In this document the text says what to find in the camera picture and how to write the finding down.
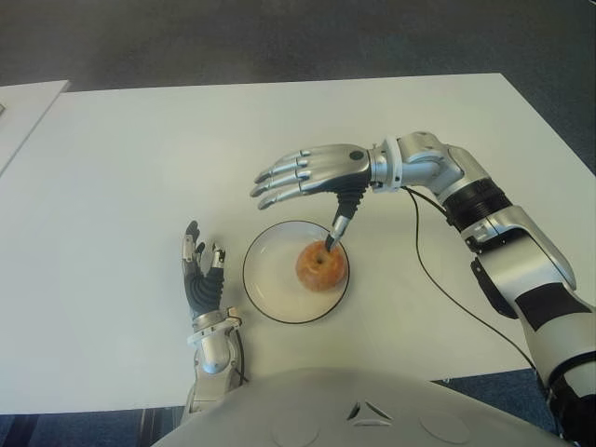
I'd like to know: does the grey table leg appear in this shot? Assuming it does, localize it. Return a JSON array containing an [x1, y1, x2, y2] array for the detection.
[[139, 406, 187, 434]]

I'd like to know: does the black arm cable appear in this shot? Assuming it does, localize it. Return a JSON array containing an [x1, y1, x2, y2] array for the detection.
[[231, 319, 251, 386], [402, 185, 547, 373]]

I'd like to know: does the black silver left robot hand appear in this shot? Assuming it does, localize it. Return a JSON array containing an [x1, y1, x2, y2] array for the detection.
[[180, 221, 228, 323]]

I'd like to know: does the white side table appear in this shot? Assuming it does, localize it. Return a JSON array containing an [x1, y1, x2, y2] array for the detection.
[[0, 79, 71, 178]]

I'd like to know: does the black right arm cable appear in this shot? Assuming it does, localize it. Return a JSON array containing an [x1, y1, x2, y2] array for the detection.
[[402, 185, 547, 373]]

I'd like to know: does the grey robot torso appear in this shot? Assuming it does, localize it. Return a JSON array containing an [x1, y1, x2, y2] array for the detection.
[[153, 366, 569, 447]]

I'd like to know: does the red yellow apple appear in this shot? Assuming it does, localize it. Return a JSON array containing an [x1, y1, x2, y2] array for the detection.
[[296, 240, 347, 292]]

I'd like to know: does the white plate with black rim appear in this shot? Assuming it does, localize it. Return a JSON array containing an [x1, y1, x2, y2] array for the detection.
[[241, 221, 353, 325]]

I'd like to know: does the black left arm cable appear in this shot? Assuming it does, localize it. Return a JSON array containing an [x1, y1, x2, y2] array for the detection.
[[231, 319, 251, 386]]

